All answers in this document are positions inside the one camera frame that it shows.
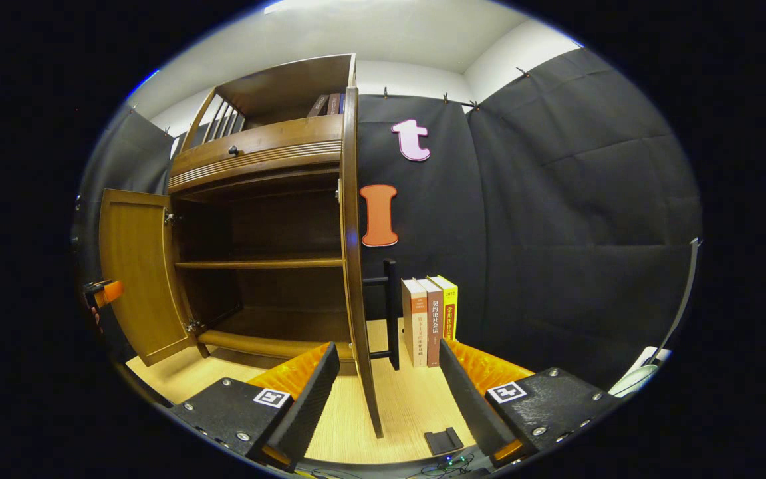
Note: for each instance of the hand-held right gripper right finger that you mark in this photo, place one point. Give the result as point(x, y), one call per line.
point(469, 406)

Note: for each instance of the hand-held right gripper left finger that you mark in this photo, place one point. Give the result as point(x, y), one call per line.
point(303, 412)

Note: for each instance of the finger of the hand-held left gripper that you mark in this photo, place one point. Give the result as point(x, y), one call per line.
point(112, 291)

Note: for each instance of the wooden shoe cabinet door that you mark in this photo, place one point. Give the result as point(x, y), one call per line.
point(137, 266)
point(351, 233)

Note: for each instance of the wooden double-door shoe cabinet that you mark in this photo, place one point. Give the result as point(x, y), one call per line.
point(270, 143)

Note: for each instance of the small black stand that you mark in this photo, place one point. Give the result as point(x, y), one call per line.
point(443, 442)

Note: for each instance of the brown spine book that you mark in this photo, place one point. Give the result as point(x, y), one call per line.
point(435, 319)

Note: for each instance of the yellow book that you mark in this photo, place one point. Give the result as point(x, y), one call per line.
point(449, 313)

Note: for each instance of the beige orange book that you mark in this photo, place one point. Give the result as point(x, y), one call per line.
point(414, 326)

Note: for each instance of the white round object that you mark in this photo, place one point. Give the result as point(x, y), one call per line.
point(636, 379)

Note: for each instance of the black backdrop cloth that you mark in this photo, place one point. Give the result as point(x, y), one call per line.
point(556, 199)

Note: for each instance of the grey thin pole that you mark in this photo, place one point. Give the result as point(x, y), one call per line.
point(685, 299)

